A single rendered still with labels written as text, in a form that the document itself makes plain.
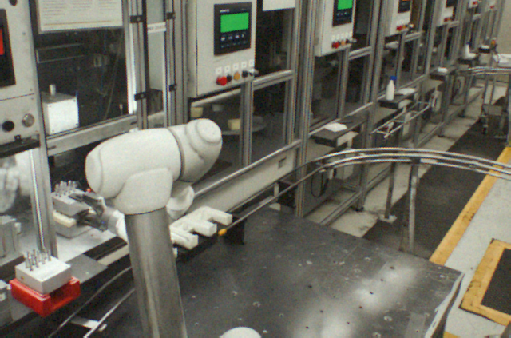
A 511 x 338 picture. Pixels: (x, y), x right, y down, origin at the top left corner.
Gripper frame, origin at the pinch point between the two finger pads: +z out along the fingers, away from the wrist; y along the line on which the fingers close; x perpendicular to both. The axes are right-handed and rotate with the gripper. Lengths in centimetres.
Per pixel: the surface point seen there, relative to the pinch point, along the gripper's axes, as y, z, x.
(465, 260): -101, -103, -228
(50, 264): -0.2, -25.1, 29.3
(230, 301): -33, -53, -23
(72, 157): 16.2, 4.8, -3.0
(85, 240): -10.6, -8.1, 3.9
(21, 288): -5.1, -22.5, 37.6
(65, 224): -5.3, -0.6, 6.4
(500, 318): -99, -134, -174
